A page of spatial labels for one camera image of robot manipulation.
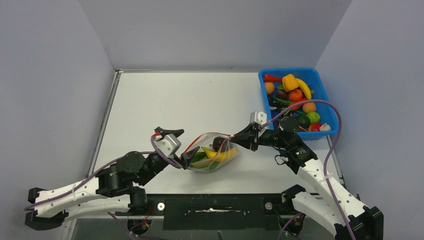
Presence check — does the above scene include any red chili pepper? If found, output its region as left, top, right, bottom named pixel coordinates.
left=262, top=74, right=282, bottom=83

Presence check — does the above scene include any dark blue grapes bunch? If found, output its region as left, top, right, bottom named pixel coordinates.
left=267, top=95, right=287, bottom=111

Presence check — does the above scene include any green avocado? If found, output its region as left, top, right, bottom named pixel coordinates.
left=296, top=114, right=311, bottom=129

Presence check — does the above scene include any red tomato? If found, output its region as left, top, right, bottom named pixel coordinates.
left=288, top=88, right=304, bottom=102

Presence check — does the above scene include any yellow bell pepper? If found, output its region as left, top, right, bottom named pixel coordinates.
left=282, top=74, right=300, bottom=92

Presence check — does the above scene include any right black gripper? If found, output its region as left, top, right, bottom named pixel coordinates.
left=229, top=123, right=288, bottom=152

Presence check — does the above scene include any green apple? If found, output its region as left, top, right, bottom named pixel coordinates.
left=306, top=111, right=321, bottom=124

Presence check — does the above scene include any green leafy vegetable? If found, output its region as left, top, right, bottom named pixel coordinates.
left=188, top=151, right=220, bottom=172

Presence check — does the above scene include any peach fruit toy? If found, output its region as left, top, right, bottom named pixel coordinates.
left=264, top=82, right=276, bottom=96
left=302, top=102, right=317, bottom=114

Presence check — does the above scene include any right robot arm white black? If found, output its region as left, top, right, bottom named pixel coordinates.
left=230, top=117, right=384, bottom=240

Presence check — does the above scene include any white garlic bulb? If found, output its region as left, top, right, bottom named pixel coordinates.
left=319, top=123, right=332, bottom=132

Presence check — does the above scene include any blue plastic bin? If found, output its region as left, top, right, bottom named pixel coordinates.
left=258, top=67, right=340, bottom=140

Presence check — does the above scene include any aluminium table edge rail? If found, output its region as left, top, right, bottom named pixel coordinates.
left=87, top=69, right=123, bottom=177

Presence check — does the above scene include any dark purple plum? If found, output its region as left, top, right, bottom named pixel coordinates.
left=212, top=136, right=228, bottom=152

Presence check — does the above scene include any yellow banana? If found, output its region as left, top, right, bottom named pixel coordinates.
left=295, top=78, right=312, bottom=100
left=202, top=147, right=239, bottom=163

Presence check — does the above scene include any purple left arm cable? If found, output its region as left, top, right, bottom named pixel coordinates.
left=23, top=135, right=184, bottom=240

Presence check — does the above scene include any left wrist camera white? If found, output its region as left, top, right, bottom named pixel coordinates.
left=152, top=134, right=181, bottom=159

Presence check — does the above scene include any orange carrot toy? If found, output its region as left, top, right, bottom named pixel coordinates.
left=288, top=97, right=309, bottom=112

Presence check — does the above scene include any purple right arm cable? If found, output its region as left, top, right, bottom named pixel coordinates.
left=260, top=99, right=357, bottom=240

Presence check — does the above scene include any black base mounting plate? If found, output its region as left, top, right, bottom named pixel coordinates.
left=128, top=193, right=298, bottom=231

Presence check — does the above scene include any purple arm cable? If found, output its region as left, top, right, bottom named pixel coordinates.
left=260, top=99, right=357, bottom=240
left=23, top=135, right=184, bottom=240

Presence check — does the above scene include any dark red fig toy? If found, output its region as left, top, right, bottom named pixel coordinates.
left=275, top=89, right=289, bottom=100

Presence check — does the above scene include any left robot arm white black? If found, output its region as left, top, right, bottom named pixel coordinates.
left=24, top=127, right=200, bottom=231

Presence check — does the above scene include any clear zip bag orange zipper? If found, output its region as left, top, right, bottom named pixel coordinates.
left=184, top=132, right=239, bottom=173

